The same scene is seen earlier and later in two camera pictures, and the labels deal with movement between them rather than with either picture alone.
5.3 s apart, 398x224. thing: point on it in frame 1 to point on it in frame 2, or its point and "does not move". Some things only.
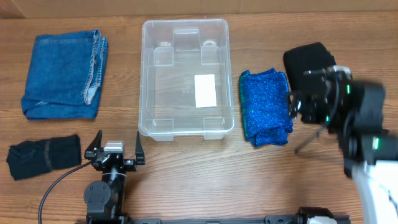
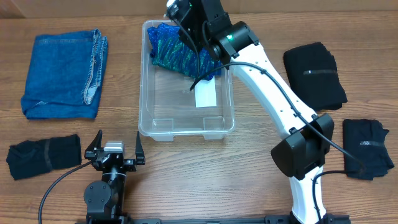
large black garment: [314, 56] does not move
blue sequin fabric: [265, 107] to [170, 51]
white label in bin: [205, 93] does not move
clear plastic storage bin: [185, 84] does not move
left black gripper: [114, 158] does not move
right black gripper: [298, 104] to [189, 33]
